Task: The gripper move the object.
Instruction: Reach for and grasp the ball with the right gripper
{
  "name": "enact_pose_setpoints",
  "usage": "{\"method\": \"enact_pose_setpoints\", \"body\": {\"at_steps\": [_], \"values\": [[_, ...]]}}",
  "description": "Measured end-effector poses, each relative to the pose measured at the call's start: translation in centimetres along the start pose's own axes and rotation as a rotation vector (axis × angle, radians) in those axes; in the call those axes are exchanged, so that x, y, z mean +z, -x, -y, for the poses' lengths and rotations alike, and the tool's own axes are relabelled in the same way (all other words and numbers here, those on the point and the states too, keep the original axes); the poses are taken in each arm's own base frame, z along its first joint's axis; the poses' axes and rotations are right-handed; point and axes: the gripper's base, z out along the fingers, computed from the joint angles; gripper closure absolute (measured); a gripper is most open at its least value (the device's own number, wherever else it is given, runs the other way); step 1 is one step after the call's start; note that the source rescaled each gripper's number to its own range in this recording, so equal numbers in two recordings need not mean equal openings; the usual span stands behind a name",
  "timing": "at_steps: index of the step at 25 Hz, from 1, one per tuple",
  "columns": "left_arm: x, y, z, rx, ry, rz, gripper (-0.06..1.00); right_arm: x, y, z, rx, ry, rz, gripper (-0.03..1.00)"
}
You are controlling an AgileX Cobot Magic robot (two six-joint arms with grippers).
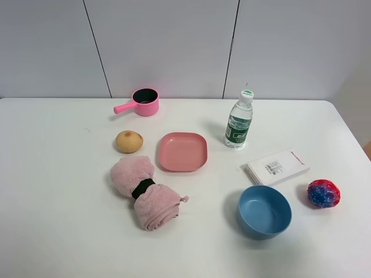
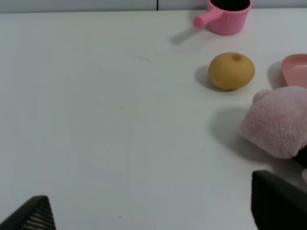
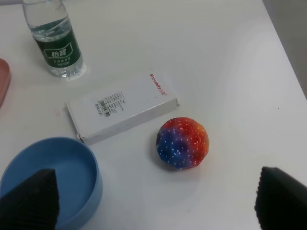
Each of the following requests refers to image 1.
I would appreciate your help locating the red blue bumpy ball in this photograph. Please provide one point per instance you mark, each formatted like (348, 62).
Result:
(323, 194)

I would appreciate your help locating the pink square plate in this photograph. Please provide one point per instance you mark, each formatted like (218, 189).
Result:
(182, 152)

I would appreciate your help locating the pink toy saucepan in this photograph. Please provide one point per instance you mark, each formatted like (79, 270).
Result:
(145, 102)

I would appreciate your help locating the clear water bottle green label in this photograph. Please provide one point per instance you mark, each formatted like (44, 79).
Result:
(239, 121)

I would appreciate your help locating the tan round bun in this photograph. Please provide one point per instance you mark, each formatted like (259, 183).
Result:
(128, 141)

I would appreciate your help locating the black band on towel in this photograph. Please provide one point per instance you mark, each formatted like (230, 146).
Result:
(142, 187)

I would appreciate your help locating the rolled pink towel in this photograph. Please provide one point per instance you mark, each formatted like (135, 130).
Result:
(158, 205)

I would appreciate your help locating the white flat box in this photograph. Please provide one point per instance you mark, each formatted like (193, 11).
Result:
(276, 168)

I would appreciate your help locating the blue bowl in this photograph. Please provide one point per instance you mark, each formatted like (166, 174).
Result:
(263, 212)

